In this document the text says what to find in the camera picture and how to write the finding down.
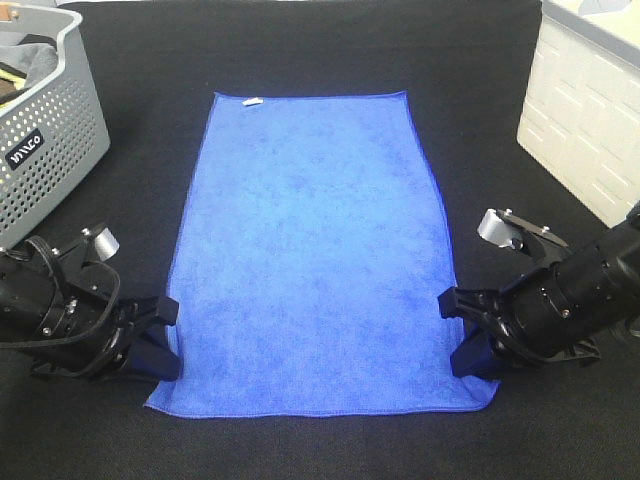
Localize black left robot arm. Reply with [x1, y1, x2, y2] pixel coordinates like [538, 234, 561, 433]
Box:
[1, 229, 181, 382]

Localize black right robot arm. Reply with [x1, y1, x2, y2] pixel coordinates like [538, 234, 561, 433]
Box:
[438, 207, 639, 380]

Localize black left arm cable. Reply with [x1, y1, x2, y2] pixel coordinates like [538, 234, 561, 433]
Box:
[0, 234, 122, 351]

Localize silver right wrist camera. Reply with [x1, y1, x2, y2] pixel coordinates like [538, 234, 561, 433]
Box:
[477, 208, 525, 251]

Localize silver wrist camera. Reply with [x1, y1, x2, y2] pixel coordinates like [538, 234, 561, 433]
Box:
[82, 224, 120, 262]
[477, 208, 525, 251]

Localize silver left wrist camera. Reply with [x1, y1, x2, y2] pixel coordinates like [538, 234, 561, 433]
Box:
[82, 224, 120, 262]

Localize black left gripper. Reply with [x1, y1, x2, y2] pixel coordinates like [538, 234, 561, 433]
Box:
[19, 235, 181, 382]

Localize yellow cloth in basket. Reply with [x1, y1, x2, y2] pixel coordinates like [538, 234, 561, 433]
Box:
[0, 63, 27, 93]

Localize blue microfibre towel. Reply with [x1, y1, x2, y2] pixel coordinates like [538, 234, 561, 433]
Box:
[147, 92, 498, 418]

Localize grey towel in basket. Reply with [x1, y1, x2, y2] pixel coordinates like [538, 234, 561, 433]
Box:
[1, 43, 58, 88]

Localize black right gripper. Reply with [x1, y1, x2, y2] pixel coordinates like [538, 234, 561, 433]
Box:
[438, 234, 600, 380]

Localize grey perforated laundry basket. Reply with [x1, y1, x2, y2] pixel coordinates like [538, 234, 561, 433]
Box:
[1, 2, 110, 249]

